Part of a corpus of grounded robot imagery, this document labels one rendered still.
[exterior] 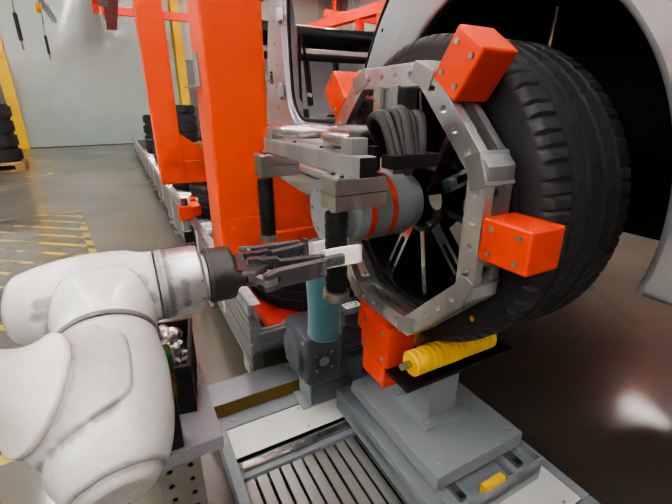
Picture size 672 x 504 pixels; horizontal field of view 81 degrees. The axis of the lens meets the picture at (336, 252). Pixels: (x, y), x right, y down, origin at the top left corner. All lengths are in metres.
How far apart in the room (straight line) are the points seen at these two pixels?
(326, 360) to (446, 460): 0.42
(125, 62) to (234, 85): 12.61
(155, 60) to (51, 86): 10.52
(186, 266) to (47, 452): 0.23
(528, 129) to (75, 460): 0.68
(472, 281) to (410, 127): 0.27
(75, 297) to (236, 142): 0.75
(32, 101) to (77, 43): 1.94
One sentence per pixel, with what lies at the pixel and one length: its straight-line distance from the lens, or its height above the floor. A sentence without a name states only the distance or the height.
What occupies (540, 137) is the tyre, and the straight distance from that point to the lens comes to 0.69.
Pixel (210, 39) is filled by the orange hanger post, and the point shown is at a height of 1.20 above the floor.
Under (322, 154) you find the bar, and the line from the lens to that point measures 0.66.
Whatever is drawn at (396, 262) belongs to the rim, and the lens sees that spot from 1.03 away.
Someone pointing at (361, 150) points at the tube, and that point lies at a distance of 0.59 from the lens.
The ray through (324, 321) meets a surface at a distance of 0.99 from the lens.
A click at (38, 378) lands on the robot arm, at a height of 0.85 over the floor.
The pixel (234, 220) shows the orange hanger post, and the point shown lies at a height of 0.74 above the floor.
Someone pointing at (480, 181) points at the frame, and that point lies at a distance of 0.65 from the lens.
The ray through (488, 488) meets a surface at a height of 0.18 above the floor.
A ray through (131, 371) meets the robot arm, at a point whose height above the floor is 0.82.
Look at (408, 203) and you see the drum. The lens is 0.81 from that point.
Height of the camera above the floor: 1.05
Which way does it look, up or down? 20 degrees down
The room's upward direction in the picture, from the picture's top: straight up
